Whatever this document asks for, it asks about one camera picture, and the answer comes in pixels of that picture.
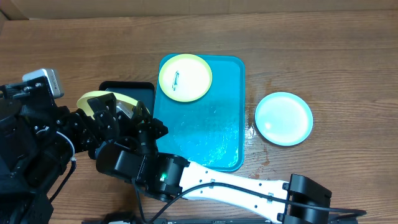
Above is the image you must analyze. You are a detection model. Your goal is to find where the black water tray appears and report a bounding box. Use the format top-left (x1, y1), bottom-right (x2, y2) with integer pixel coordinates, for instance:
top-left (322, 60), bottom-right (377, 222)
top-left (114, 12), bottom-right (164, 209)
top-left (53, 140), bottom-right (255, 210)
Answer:
top-left (99, 81), bottom-right (155, 114)

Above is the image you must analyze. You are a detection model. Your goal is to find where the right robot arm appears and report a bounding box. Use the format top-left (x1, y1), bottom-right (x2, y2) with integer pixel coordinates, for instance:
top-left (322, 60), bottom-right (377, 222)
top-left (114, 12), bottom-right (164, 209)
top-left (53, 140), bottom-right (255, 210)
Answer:
top-left (95, 102), bottom-right (331, 223)

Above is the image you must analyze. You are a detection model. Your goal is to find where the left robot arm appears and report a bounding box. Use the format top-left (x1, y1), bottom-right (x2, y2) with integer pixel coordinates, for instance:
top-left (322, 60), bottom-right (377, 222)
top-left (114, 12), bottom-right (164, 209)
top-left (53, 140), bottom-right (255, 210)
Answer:
top-left (1, 77), bottom-right (119, 223)

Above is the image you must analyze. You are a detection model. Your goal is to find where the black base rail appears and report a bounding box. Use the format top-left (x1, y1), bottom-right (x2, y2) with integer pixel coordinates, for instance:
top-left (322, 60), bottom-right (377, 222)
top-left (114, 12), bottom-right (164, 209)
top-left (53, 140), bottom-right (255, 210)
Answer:
top-left (81, 211), bottom-right (358, 224)

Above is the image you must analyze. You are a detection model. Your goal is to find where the teal plastic serving tray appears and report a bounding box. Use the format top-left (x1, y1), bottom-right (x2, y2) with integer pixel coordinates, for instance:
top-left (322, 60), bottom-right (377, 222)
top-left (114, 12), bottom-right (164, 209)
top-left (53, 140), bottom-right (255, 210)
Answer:
top-left (152, 55), bottom-right (246, 172)

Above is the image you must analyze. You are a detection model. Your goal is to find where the light blue plate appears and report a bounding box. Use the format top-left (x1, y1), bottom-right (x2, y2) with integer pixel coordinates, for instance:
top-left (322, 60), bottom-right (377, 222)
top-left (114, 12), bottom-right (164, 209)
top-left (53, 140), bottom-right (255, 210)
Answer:
top-left (254, 92), bottom-right (313, 146)

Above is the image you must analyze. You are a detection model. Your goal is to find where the yellow-green plate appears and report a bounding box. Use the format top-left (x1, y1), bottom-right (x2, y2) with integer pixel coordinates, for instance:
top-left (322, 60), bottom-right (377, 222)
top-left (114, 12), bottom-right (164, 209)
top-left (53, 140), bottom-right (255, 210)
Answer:
top-left (158, 54), bottom-right (213, 103)
top-left (76, 91), bottom-right (139, 121)

